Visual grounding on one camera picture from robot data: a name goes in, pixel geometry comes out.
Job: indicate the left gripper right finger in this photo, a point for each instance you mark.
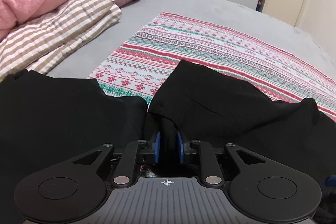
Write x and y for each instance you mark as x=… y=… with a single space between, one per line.
x=259 y=188

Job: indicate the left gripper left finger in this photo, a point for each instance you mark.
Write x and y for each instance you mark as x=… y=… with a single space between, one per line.
x=99 y=186

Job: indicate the black pants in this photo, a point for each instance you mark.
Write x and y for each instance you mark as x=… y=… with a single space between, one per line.
x=200 y=103

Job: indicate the folded black garment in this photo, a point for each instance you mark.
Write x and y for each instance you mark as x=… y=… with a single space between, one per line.
x=47 y=120

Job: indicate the patterned red green white cloth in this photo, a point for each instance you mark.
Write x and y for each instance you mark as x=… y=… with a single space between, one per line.
x=140 y=65

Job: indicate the beige striped duvet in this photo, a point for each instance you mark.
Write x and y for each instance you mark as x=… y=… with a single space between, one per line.
x=42 y=43

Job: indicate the grey bed sheet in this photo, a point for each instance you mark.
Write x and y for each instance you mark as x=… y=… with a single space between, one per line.
x=84 y=61

